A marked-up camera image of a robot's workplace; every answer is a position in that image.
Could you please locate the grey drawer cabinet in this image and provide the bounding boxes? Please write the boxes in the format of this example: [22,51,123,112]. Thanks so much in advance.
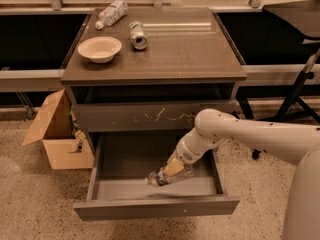
[61,7,246,147]

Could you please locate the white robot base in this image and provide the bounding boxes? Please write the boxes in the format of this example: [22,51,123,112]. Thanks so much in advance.
[282,148,320,240]

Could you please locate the black table stand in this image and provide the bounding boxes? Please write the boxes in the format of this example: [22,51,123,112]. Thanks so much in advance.
[260,0,320,122]

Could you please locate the green aluminium drink can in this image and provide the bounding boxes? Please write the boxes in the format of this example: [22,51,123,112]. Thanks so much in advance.
[129,21,148,50]

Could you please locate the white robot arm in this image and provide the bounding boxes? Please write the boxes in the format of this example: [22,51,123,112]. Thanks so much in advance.
[164,109,320,176]

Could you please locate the clear plastic water bottle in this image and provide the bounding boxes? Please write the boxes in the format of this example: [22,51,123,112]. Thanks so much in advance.
[145,165,194,187]

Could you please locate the closed scratched grey drawer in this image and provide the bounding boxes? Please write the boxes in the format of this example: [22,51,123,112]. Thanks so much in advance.
[73,100,235,132]

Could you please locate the open cardboard box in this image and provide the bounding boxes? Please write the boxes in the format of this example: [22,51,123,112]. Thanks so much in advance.
[22,89,94,170]

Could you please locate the items in cardboard box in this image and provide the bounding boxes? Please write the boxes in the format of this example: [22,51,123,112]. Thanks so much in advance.
[69,109,86,153]

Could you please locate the open grey lower drawer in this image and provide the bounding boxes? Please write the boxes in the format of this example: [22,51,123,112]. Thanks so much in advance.
[74,130,240,221]

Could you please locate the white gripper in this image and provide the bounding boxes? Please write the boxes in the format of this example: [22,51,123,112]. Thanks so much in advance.
[164,138,204,176]

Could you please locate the labelled water bottle at back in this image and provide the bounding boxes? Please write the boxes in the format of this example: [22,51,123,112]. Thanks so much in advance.
[95,0,128,30]

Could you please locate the beige paper bowl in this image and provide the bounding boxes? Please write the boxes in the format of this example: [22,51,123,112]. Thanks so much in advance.
[78,37,122,63]

